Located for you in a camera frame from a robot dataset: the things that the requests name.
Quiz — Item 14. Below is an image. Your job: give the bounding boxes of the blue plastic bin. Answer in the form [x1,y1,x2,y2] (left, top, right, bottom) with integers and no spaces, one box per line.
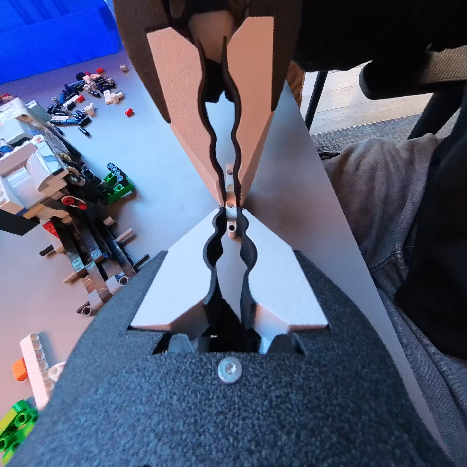
[0,7,123,85]
[0,0,110,26]

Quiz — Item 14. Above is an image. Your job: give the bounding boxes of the white curved lego piece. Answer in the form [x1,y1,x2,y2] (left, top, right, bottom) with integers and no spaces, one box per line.
[47,363,67,389]

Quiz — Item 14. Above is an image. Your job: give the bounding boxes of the black chair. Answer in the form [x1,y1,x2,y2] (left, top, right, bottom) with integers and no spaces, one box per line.
[305,44,467,141]

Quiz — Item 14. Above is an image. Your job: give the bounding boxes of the pile of small lego pieces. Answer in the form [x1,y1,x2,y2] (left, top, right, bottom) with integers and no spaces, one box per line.
[45,67,126,137]

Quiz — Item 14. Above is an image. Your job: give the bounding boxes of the green lego block black pins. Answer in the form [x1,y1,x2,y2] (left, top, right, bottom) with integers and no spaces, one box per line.
[102,162,136,205]

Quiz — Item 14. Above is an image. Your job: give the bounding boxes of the white lego truck model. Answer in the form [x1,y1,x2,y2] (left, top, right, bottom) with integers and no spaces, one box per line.
[0,97,150,316]

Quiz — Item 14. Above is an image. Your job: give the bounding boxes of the long white lego beam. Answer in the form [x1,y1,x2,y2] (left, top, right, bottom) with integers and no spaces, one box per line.
[20,333,56,410]

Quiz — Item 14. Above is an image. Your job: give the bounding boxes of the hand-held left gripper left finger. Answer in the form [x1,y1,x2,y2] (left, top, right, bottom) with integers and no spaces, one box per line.
[130,207,224,341]

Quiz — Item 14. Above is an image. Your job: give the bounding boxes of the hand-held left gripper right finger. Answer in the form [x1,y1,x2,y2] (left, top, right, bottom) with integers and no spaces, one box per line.
[237,207,330,342]

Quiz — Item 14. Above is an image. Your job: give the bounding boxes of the green lego frame piece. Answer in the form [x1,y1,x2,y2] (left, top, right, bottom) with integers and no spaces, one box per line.
[0,399,39,461]

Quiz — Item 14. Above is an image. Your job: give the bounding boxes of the person's leg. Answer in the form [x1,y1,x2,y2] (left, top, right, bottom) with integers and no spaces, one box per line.
[323,132,467,460]

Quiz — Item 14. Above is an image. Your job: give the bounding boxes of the person's right forearm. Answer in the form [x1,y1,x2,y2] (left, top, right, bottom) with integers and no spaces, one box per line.
[292,0,467,72]

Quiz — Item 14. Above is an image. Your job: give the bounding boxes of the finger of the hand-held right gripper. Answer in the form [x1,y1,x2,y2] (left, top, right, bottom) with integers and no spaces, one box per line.
[146,27,225,206]
[223,16,275,204]

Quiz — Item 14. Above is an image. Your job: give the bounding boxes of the short white lego beam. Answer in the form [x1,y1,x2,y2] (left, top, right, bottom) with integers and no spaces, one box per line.
[225,164,238,209]

